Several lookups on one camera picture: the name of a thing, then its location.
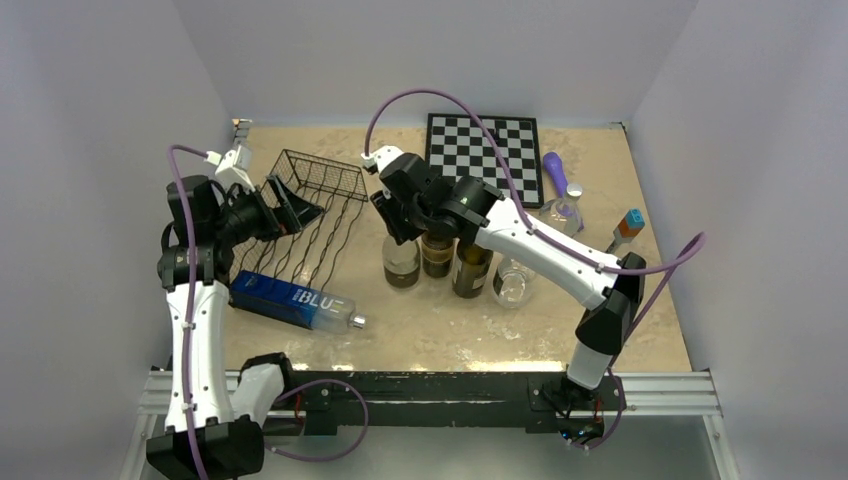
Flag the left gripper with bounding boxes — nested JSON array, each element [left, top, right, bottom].
[[211, 173, 323, 246]]

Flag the clear wine bottle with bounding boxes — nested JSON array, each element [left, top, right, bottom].
[[382, 235, 421, 290]]

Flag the green bottle grey neck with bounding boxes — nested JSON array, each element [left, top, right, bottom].
[[420, 232, 455, 278]]

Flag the black wire wine rack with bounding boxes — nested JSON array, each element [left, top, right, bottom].
[[230, 149, 367, 290]]

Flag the blue square bottle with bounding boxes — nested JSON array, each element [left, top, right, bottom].
[[230, 270, 367, 334]]

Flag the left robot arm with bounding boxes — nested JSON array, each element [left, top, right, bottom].
[[145, 175, 324, 479]]

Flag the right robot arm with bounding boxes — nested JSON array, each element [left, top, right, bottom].
[[363, 146, 645, 407]]

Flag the clear bottle near silver cap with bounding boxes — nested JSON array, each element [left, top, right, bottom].
[[492, 256, 537, 309]]

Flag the clear bottle silver cap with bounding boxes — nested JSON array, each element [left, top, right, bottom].
[[539, 183, 583, 238], [492, 256, 537, 309]]

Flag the clear bottle far silver cap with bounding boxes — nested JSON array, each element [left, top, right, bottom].
[[539, 183, 583, 238]]

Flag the black white chessboard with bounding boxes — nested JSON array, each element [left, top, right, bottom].
[[425, 113, 544, 209]]

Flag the purple flashlight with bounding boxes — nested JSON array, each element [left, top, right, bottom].
[[542, 152, 570, 200]]

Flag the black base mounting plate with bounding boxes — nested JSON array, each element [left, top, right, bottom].
[[271, 371, 627, 440]]

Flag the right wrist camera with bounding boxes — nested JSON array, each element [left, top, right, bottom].
[[361, 145, 404, 175]]

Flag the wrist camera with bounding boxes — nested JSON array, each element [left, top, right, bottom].
[[361, 145, 404, 175], [205, 144, 255, 192]]

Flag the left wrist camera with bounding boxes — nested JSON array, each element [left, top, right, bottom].
[[205, 144, 255, 192]]

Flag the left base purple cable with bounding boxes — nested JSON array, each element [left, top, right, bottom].
[[254, 378, 369, 465]]

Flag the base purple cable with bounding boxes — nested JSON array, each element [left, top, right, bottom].
[[254, 378, 369, 465], [563, 370, 629, 453]]

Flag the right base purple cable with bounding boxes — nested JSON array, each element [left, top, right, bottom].
[[563, 370, 629, 453]]

